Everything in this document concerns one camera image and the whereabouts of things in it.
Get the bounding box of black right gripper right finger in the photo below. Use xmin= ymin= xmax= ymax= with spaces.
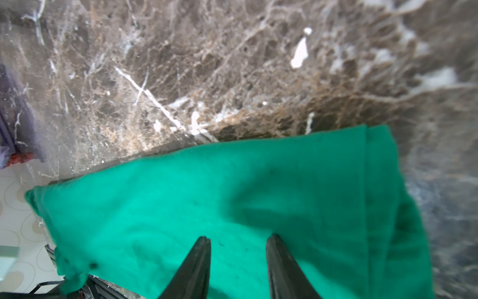
xmin=266 ymin=234 xmax=322 ymax=299

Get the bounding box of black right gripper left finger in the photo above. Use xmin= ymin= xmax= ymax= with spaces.
xmin=159 ymin=236 xmax=212 ymax=299

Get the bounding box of green t-shirt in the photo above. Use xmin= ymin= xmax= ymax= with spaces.
xmin=25 ymin=125 xmax=434 ymax=299

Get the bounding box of folded red t-shirt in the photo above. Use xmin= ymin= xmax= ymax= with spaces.
xmin=6 ymin=153 xmax=36 ymax=168

